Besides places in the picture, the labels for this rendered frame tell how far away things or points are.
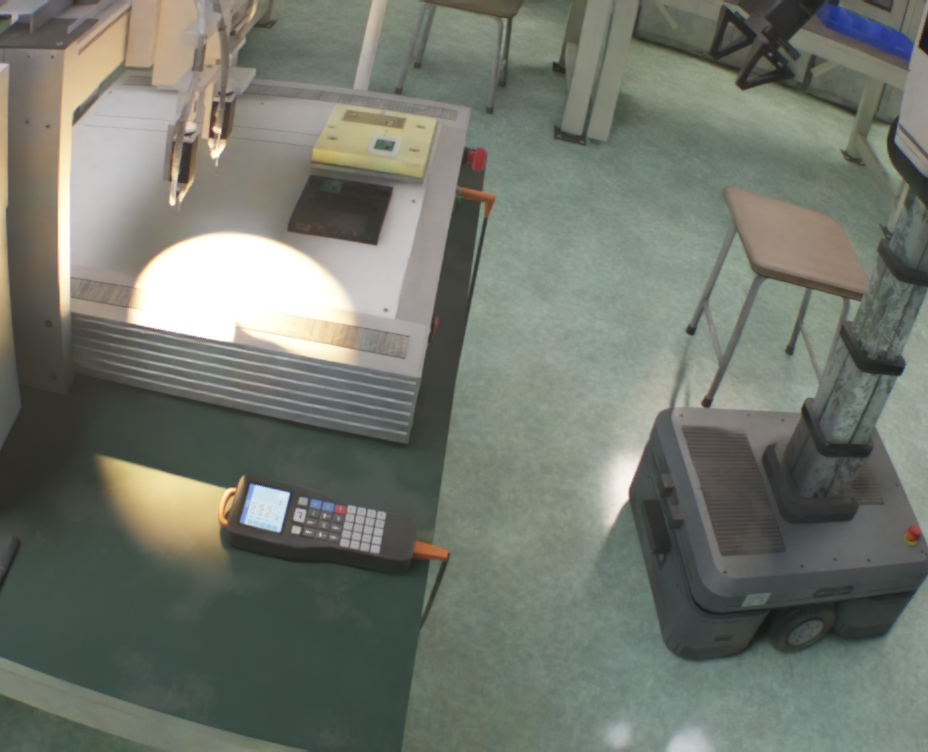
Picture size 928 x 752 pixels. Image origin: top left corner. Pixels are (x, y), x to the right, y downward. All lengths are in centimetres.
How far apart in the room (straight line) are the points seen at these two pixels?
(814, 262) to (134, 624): 192
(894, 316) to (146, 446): 129
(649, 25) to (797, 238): 265
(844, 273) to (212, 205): 163
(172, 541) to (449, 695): 93
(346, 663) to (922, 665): 165
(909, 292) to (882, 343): 12
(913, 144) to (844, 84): 363
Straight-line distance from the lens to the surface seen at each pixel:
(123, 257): 133
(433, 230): 141
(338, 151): 150
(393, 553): 110
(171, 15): 120
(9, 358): 121
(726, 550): 197
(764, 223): 260
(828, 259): 258
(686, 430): 218
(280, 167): 152
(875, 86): 464
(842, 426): 200
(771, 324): 313
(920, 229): 182
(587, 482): 238
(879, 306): 189
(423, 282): 131
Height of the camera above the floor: 160
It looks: 39 degrees down
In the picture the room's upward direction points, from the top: 12 degrees clockwise
